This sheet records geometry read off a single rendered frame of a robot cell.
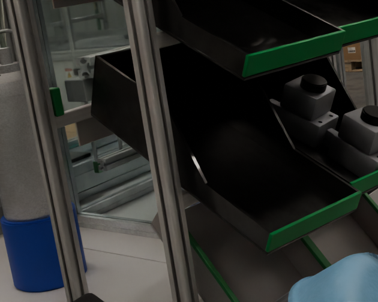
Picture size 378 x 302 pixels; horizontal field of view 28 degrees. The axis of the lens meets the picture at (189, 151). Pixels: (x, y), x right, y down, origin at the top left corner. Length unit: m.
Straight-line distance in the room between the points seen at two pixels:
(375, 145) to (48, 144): 0.35
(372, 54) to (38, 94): 1.51
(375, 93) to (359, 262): 1.86
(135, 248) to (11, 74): 0.49
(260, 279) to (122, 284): 0.73
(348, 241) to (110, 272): 0.75
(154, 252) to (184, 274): 0.92
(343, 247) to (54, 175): 0.36
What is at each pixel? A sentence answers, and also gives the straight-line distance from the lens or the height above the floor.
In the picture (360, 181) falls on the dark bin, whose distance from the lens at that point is 0.81.
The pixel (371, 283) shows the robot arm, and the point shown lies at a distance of 0.38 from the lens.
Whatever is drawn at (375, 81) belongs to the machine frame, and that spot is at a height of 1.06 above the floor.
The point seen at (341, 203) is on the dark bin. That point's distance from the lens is 0.74.
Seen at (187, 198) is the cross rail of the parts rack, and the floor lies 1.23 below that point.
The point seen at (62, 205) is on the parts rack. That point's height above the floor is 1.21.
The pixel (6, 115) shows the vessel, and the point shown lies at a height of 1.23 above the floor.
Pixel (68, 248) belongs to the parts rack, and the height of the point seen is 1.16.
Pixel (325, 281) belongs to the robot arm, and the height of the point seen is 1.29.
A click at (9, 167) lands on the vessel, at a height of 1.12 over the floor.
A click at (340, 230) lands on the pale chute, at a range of 0.96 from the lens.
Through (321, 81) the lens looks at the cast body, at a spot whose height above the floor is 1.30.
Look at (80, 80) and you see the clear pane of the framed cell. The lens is 1.80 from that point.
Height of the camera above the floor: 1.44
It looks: 13 degrees down
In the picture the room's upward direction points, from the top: 9 degrees counter-clockwise
